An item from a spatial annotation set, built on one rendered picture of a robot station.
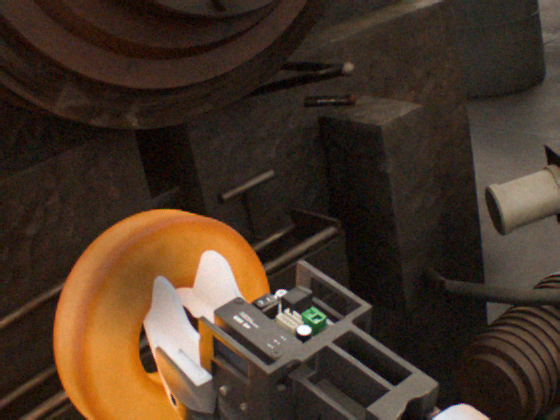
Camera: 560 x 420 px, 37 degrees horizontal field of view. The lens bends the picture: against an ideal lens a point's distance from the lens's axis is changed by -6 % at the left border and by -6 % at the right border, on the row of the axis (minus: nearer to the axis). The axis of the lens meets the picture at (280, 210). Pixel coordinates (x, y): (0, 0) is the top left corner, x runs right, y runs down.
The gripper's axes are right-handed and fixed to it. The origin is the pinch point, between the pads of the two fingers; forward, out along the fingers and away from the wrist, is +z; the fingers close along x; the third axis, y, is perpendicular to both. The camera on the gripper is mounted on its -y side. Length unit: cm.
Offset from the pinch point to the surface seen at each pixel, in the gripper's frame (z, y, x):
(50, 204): 26.7, -9.1, -6.0
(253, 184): 23.5, -15.3, -28.3
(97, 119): 19.8, 1.9, -8.3
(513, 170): 81, -110, -189
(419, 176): 13.7, -16.3, -44.1
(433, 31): 27, -8, -62
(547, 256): 42, -99, -146
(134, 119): 19.5, 0.7, -11.6
